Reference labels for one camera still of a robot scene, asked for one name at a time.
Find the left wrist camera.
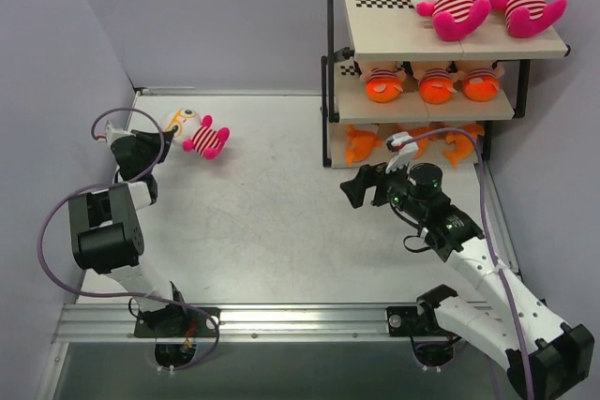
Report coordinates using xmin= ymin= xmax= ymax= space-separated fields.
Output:
xmin=98 ymin=121 xmax=130 ymax=146

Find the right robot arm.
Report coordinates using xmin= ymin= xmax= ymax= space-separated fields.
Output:
xmin=340 ymin=163 xmax=594 ymax=399

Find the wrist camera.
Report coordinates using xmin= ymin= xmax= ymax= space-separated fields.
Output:
xmin=98 ymin=121 xmax=130 ymax=146
xmin=385 ymin=132 xmax=418 ymax=173

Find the aluminium front rail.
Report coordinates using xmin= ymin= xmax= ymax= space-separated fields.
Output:
xmin=55 ymin=304 xmax=557 ymax=343

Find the orange shark plush back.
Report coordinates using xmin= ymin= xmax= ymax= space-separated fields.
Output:
xmin=345 ymin=125 xmax=383 ymax=167

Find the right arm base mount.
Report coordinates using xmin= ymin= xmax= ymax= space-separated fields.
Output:
xmin=386 ymin=305 xmax=423 ymax=337

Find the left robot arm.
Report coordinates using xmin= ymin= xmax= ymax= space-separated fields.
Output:
xmin=67 ymin=123 xmax=189 ymax=335

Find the orange shark plush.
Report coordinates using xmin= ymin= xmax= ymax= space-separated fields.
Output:
xmin=397 ymin=123 xmax=441 ymax=159
xmin=442 ymin=123 xmax=485 ymax=168
xmin=345 ymin=125 xmax=383 ymax=167

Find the white pink striped plush back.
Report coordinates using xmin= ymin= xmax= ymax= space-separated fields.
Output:
xmin=160 ymin=108 xmax=231 ymax=160

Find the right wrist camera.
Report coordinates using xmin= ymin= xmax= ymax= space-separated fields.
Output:
xmin=385 ymin=132 xmax=418 ymax=173

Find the cream black three-tier shelf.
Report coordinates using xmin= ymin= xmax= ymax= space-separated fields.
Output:
xmin=321 ymin=0 xmax=569 ymax=168

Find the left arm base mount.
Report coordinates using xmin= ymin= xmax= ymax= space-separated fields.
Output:
xmin=127 ymin=298 xmax=216 ymax=338

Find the peach boy plush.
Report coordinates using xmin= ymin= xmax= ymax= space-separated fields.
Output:
xmin=357 ymin=61 xmax=407 ymax=103
xmin=411 ymin=61 xmax=458 ymax=105
xmin=456 ymin=60 xmax=505 ymax=102

